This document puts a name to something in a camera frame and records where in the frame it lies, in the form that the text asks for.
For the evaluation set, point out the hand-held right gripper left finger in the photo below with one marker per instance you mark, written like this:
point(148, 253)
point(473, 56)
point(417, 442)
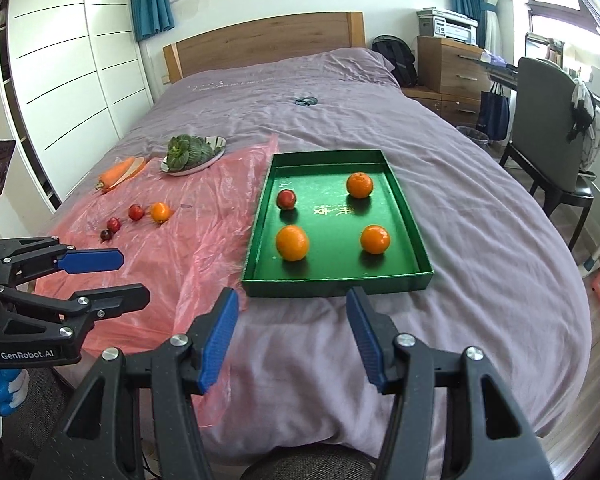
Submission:
point(220, 340)

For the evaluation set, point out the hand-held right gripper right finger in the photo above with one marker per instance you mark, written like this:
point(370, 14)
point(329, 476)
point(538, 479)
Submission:
point(367, 345)

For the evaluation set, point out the bed with purple blanket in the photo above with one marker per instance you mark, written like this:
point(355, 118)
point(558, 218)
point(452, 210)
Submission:
point(430, 360)

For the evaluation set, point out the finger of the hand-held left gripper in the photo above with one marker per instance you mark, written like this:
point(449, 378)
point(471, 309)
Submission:
point(120, 297)
point(92, 261)

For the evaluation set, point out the dark purple plum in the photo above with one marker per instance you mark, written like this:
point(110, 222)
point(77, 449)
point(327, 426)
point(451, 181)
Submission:
point(106, 234)

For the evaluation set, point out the dark blue bag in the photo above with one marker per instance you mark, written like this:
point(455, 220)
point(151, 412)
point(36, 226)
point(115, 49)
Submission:
point(492, 115)

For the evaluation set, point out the carrot on oval plate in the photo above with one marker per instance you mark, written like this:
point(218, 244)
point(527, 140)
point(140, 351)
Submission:
point(138, 165)

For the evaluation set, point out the clothes on chair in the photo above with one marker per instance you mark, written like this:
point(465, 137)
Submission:
point(585, 110)

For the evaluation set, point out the wooden dresser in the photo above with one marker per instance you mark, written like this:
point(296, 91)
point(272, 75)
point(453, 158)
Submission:
point(445, 67)

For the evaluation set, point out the pink plastic sheet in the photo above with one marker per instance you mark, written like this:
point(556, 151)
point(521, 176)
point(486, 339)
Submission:
point(180, 240)

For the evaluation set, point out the grey chair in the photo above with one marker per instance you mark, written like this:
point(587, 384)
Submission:
point(542, 125)

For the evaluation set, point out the white wardrobe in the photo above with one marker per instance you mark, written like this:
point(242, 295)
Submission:
point(70, 60)

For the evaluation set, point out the grey desk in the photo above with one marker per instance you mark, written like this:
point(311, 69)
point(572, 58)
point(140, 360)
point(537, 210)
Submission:
point(500, 67)

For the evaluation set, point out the small red apple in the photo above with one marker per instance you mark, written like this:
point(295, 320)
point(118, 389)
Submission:
point(286, 199)
point(113, 223)
point(136, 212)

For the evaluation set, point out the green vegetable on plate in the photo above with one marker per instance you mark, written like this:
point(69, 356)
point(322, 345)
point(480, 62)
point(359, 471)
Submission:
point(218, 142)

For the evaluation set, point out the green tray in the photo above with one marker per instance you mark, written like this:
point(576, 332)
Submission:
point(330, 262)

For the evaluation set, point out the orange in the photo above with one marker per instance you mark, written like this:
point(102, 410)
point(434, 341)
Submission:
point(360, 185)
point(160, 213)
point(292, 243)
point(375, 239)

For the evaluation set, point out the grey fabric stool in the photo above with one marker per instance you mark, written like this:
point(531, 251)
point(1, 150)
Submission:
point(305, 465)

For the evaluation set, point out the small black object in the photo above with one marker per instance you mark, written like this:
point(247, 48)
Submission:
point(305, 101)

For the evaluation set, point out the white printer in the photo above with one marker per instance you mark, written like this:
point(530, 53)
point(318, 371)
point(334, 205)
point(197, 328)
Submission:
point(447, 25)

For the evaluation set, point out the waste basket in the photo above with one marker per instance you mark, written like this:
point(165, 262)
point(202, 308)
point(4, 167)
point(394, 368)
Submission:
point(472, 136)

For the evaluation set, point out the person's left hand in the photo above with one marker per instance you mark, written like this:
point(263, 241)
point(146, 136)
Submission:
point(9, 391)

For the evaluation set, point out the wooden headboard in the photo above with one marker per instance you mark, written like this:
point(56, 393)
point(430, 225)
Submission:
point(260, 35)

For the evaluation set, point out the bok choy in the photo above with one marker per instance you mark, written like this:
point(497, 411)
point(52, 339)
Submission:
point(187, 150)

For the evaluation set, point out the black backpack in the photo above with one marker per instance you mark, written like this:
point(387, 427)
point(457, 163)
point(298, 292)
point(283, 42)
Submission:
point(395, 60)

